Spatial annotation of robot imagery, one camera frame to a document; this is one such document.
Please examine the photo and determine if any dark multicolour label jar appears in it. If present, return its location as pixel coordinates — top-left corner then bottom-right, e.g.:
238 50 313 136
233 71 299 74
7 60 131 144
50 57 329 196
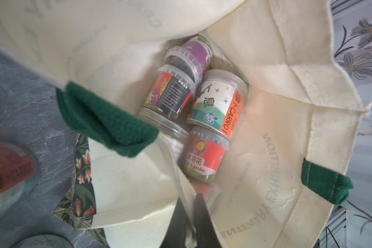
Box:
143 64 196 122

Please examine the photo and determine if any red orange label seed jar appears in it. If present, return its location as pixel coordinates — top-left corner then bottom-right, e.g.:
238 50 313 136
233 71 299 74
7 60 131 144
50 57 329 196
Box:
186 69 248 139

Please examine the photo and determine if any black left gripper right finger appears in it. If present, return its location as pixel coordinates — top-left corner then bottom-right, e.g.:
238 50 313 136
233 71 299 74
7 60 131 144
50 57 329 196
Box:
194 193 222 248

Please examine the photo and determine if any grey label seed jar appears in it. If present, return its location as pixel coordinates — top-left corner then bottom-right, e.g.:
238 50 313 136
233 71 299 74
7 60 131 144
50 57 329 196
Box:
137 107 190 160

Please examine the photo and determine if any plain white lid jar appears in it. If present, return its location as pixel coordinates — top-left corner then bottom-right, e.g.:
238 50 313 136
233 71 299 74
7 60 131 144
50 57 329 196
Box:
11 234 73 248

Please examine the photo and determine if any purple label clear jar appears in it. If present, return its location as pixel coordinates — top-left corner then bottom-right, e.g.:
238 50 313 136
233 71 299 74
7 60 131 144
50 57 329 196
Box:
164 35 213 87

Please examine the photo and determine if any green floral fabric pouch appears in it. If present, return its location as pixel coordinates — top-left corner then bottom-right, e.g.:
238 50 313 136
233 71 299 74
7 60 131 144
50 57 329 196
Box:
53 134 109 248

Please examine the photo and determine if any red green label jar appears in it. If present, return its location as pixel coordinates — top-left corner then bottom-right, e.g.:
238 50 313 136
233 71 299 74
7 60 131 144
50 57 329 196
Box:
182 126 229 185

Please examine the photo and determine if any cream canvas tote bag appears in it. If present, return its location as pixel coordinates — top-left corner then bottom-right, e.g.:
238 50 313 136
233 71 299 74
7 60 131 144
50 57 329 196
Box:
0 1 370 248

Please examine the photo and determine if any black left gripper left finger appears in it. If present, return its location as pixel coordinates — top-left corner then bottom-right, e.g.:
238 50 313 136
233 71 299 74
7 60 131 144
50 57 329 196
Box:
160 199 189 248

